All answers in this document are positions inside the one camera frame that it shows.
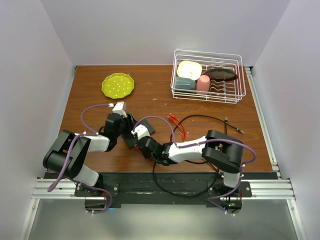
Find pink cup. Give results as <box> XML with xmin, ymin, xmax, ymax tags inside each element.
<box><xmin>196</xmin><ymin>74</ymin><xmax>211</xmax><ymax>95</ymax></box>

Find black cable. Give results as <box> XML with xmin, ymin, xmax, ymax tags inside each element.
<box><xmin>152</xmin><ymin>114</ymin><xmax>246</xmax><ymax>198</ymax></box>

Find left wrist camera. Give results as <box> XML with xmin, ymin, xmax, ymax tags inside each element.
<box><xmin>112</xmin><ymin>101</ymin><xmax>127</xmax><ymax>118</ymax></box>

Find red ethernet cable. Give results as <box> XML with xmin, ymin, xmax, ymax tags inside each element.
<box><xmin>134</xmin><ymin>115</ymin><xmax>185</xmax><ymax>153</ymax></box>
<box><xmin>168</xmin><ymin>112</ymin><xmax>187</xmax><ymax>142</ymax></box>

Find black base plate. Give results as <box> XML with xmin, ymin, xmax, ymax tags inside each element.
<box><xmin>56</xmin><ymin>172</ymin><xmax>277</xmax><ymax>213</ymax></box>

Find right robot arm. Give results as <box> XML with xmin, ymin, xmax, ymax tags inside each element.
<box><xmin>136</xmin><ymin>130</ymin><xmax>244</xmax><ymax>197</ymax></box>

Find white wire dish rack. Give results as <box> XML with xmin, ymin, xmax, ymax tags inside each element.
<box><xmin>170</xmin><ymin>49</ymin><xmax>247</xmax><ymax>104</ymax></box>

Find dark brown plate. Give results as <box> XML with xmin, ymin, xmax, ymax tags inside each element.
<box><xmin>202</xmin><ymin>68</ymin><xmax>239</xmax><ymax>82</ymax></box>

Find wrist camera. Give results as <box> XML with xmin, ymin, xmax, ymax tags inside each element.
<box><xmin>112</xmin><ymin>101</ymin><xmax>127</xmax><ymax>118</ymax></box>
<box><xmin>131</xmin><ymin>124</ymin><xmax>150</xmax><ymax>140</ymax></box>

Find black network switch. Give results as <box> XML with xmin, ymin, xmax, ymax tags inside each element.
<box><xmin>121</xmin><ymin>115</ymin><xmax>155</xmax><ymax>149</ymax></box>

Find yellow-green plate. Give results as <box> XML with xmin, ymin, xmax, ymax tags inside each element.
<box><xmin>101</xmin><ymin>73</ymin><xmax>135</xmax><ymax>100</ymax></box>

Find cream square bowl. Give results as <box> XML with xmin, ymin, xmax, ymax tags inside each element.
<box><xmin>176</xmin><ymin>60</ymin><xmax>202</xmax><ymax>81</ymax></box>

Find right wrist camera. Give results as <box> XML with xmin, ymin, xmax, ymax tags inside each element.
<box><xmin>131</xmin><ymin>124</ymin><xmax>150</xmax><ymax>140</ymax></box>

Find grey-green cup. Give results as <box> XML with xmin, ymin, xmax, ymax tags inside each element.
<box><xmin>173</xmin><ymin>76</ymin><xmax>196</xmax><ymax>92</ymax></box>

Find aluminium frame rail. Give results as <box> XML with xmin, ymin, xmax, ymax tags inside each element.
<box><xmin>20</xmin><ymin>68</ymin><xmax>306</xmax><ymax>240</ymax></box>

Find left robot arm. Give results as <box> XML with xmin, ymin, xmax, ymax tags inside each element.
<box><xmin>42</xmin><ymin>113</ymin><xmax>137</xmax><ymax>196</ymax></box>

